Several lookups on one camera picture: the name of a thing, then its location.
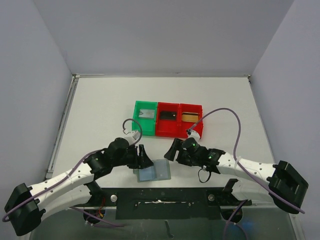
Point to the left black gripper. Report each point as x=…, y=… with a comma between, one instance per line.
x=140, y=161

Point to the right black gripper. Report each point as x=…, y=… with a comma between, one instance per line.
x=178, y=152

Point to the green card holder wallet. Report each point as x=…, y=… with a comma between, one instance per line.
x=160, y=171

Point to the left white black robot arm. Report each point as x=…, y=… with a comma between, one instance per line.
x=28, y=205

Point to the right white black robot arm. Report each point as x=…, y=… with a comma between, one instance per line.
x=279, y=183

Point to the black card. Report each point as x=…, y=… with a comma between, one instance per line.
x=168, y=115

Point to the silver grey card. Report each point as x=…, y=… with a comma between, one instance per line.
x=146, y=114

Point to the right red plastic bin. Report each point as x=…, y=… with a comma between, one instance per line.
x=183, y=126

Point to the red plastic bin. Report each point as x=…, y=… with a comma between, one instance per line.
x=183, y=126
x=167, y=128

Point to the middle red plastic bin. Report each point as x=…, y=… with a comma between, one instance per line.
x=167, y=128

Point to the green plastic bin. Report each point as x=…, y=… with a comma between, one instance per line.
x=148, y=125

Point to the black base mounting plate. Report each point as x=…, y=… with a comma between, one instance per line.
x=165, y=203

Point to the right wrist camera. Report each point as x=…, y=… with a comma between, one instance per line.
x=191, y=133

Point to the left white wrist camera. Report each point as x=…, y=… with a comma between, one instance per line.
x=132, y=137

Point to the left aluminium side rail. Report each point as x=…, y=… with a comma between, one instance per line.
x=62, y=125

